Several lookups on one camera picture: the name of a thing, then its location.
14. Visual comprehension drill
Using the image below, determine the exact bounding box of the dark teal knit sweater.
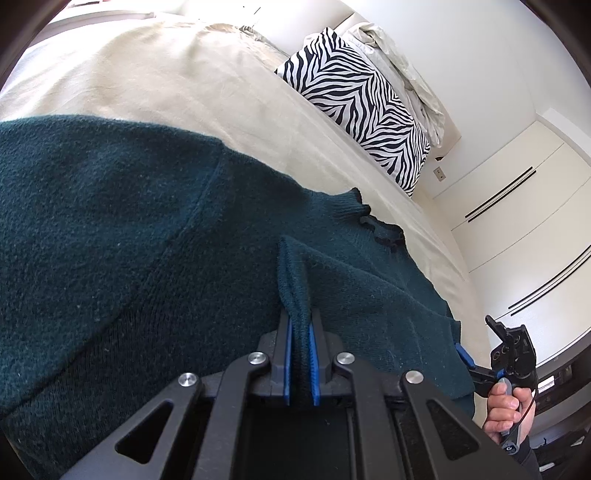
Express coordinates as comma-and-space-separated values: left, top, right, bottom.
1, 116, 475, 479

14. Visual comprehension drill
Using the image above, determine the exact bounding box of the black forearm sleeve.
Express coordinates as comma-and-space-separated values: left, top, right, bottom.
512, 437, 542, 480

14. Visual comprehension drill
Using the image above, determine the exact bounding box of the person's right hand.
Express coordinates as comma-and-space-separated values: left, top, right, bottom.
482, 382, 536, 444

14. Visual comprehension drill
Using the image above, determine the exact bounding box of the beige bed sheet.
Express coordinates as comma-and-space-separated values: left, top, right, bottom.
1, 20, 491, 364

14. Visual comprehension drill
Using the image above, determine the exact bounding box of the zebra print pillow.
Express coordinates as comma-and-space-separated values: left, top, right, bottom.
274, 28, 431, 196

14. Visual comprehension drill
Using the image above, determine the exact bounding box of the crumpled white duvet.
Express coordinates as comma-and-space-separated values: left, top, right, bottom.
346, 22, 446, 148

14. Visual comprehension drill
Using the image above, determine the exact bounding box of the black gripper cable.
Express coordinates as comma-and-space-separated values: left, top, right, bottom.
500, 389, 539, 455

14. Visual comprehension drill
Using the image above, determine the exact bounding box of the white wardrobe with black handles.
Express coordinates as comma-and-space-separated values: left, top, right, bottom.
435, 121, 590, 365

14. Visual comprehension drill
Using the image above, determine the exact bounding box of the wall power socket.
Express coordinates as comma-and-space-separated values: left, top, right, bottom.
434, 167, 446, 182

